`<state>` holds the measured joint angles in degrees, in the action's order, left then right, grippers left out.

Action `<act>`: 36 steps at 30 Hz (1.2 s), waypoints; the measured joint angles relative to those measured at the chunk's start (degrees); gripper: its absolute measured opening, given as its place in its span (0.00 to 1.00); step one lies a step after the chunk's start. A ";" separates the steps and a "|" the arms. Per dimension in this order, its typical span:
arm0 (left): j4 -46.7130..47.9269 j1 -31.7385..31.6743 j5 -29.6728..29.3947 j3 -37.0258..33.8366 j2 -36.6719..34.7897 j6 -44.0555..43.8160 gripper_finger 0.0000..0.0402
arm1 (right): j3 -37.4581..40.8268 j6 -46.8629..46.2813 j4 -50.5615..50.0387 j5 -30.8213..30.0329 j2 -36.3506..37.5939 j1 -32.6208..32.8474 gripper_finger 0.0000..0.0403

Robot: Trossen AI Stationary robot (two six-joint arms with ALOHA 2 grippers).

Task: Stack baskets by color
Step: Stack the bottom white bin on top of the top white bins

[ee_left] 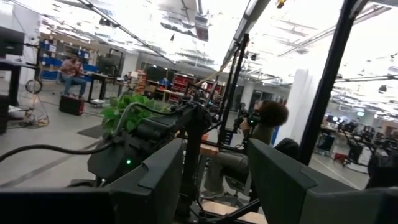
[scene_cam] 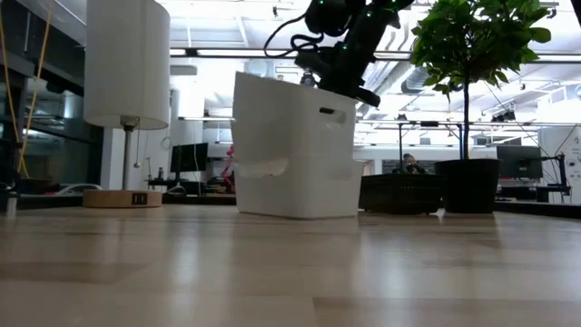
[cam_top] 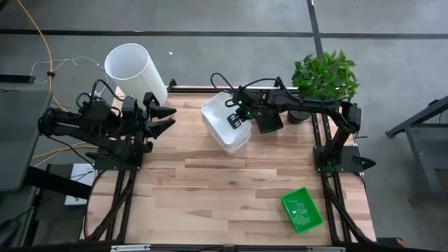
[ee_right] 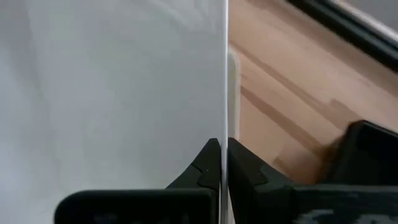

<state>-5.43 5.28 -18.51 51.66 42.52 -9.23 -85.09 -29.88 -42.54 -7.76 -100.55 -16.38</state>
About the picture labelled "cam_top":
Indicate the green potted plant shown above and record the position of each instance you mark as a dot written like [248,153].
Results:
[325,77]

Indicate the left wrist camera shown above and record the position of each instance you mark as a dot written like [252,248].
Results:
[130,106]

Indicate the black aluminium rig frame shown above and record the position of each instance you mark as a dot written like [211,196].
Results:
[189,89]

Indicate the white plastic basket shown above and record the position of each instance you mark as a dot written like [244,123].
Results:
[234,150]
[218,115]

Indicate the black desk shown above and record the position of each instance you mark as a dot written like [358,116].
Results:
[420,140]

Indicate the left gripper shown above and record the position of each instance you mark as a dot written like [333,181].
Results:
[134,127]

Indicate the black power strip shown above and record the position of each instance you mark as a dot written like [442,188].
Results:
[17,78]

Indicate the black plastic basket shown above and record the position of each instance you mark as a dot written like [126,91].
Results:
[271,125]

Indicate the green plastic basket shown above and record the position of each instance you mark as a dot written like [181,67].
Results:
[301,210]

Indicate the white shade table lamp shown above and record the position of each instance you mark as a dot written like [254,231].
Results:
[133,73]

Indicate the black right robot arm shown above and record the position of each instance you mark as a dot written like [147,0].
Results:
[315,105]

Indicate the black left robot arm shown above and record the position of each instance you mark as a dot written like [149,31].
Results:
[70,126]

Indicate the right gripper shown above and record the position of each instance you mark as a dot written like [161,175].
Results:
[250,101]

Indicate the white box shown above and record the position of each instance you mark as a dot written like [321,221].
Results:
[78,185]

